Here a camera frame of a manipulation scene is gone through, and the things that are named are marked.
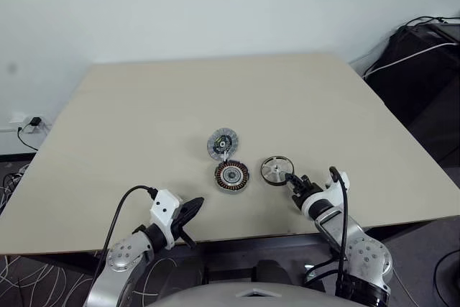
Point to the grey robot torso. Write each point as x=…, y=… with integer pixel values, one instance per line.
x=248, y=294

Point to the black equipment case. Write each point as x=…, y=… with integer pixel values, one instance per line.
x=417, y=80

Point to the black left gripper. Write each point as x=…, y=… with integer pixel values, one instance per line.
x=179, y=222

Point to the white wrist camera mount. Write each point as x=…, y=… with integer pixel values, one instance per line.
x=163, y=204
x=332, y=192

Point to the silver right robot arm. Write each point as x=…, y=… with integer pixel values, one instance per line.
x=366, y=253

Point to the white wall socket strip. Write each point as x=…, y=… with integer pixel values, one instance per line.
x=21, y=122

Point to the black power adapter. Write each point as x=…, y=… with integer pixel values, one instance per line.
x=35, y=121

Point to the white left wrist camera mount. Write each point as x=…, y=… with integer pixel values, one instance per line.
x=163, y=204

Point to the grey round motor lid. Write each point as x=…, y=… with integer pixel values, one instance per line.
x=215, y=146

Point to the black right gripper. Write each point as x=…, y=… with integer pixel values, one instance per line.
x=307, y=188

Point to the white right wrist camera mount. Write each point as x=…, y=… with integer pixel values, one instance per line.
x=332, y=192

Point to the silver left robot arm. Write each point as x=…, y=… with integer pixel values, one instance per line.
x=122, y=253

